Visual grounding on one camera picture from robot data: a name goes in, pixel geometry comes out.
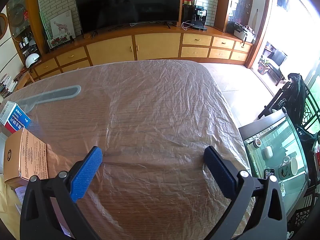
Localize red flower picture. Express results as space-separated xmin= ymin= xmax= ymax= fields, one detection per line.
xmin=47 ymin=35 xmax=70 ymax=49

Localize black box appliance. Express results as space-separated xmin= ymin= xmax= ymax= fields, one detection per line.
xmin=182 ymin=4 xmax=195 ymax=28

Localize grey foam edge guard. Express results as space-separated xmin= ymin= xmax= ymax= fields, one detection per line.
xmin=17 ymin=85 xmax=82 ymax=110

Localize glass top side table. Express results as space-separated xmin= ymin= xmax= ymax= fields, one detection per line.
xmin=239 ymin=109 xmax=315 ymax=230

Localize oval wooden frame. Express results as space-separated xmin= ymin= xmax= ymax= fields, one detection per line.
xmin=0 ymin=14 xmax=8 ymax=40

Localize black jacket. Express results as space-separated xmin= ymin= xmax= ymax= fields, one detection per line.
xmin=287 ymin=73 xmax=307 ymax=125

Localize wooden display shelf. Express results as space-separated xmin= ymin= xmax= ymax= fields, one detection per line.
xmin=6 ymin=0 xmax=42 ymax=60

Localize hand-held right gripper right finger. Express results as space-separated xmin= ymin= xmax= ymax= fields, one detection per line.
xmin=203 ymin=145 xmax=288 ymax=240

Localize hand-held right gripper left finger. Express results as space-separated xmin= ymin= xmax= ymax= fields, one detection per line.
xmin=19 ymin=146 xmax=103 ymax=240

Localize black coffee machine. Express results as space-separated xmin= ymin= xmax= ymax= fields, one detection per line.
xmin=194 ymin=5 xmax=208 ymax=32

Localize grey bag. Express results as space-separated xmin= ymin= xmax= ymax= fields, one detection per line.
xmin=234 ymin=22 xmax=256 ymax=43

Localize wooden television cabinet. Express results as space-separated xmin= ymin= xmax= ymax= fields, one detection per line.
xmin=30 ymin=25 xmax=254 ymax=80

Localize stack of books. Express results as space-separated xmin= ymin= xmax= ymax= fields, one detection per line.
xmin=0 ymin=74 xmax=18 ymax=98

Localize brown cardboard box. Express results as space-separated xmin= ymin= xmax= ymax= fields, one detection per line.
xmin=3 ymin=128 xmax=49 ymax=189

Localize small wooden side table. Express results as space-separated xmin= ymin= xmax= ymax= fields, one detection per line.
xmin=16 ymin=71 xmax=35 ymax=90

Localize blue and white carton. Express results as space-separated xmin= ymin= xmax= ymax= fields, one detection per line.
xmin=0 ymin=100 xmax=31 ymax=133

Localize potted plant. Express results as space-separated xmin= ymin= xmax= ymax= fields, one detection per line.
xmin=259 ymin=59 xmax=270 ymax=75

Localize black wooden chair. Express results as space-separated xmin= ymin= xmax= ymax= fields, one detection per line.
xmin=259 ymin=73 xmax=313 ymax=130

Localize giraffe picture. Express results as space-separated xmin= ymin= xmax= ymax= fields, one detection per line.
xmin=50 ymin=14 xmax=75 ymax=40

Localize yellow paper envelope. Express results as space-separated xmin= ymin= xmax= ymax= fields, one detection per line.
xmin=0 ymin=174 xmax=23 ymax=239

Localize white printed mug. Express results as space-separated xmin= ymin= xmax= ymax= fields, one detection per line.
xmin=278 ymin=156 xmax=298 ymax=180

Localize white helmet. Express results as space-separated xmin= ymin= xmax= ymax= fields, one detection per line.
xmin=25 ymin=53 xmax=40 ymax=68

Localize black flat television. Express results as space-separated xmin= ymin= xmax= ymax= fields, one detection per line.
xmin=73 ymin=0 xmax=182 ymax=34

